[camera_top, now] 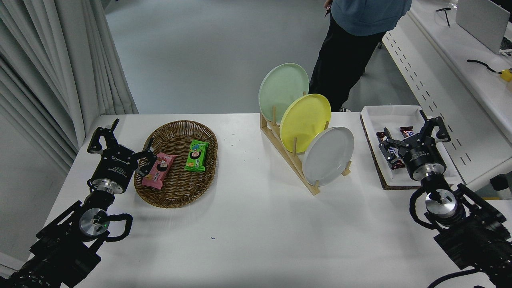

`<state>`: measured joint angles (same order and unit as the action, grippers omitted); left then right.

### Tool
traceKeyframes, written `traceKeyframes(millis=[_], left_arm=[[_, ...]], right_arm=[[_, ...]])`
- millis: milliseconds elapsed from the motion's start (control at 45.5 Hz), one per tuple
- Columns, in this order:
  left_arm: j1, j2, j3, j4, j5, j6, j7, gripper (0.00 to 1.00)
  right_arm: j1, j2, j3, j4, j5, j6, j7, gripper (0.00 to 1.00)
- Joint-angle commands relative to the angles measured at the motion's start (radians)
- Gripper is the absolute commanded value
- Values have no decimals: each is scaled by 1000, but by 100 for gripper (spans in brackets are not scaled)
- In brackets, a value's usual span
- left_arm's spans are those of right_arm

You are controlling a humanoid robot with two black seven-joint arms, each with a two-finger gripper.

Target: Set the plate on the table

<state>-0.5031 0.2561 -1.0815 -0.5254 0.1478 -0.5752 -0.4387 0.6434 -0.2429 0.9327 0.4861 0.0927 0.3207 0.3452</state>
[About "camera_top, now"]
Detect black cylindrical stand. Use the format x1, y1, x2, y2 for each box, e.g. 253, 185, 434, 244
490, 174, 512, 200

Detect pink snack bar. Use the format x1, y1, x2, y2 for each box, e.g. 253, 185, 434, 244
141, 152, 178, 190

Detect white rectangular tray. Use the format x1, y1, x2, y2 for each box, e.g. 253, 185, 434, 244
360, 105, 462, 188

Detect grey plate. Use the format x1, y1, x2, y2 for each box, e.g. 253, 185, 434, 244
302, 127, 355, 187

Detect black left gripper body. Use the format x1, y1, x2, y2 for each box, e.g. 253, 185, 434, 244
90, 146, 139, 187

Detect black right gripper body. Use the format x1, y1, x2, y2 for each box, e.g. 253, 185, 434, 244
402, 143, 448, 177

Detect person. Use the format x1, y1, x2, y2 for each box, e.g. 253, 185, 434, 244
309, 0, 412, 112

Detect silver laptop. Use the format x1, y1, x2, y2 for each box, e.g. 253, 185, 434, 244
456, 0, 512, 55

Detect wooden plate rack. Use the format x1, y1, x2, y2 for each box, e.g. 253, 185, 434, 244
260, 105, 352, 196

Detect black cable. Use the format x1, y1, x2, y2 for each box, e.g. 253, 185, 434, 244
467, 59, 498, 74

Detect yellow plate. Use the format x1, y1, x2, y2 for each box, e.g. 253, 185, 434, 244
279, 94, 332, 153

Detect black glasses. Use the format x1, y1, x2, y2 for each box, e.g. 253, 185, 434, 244
435, 7, 452, 28

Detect white pleated curtain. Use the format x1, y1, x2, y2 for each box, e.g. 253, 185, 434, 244
0, 0, 139, 176

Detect pale green plate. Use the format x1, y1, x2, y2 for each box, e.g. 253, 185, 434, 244
258, 63, 310, 123

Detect green snack bar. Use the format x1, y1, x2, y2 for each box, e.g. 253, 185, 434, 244
184, 140, 210, 172

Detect brown oval wicker basket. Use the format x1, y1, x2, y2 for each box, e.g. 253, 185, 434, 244
133, 120, 218, 209

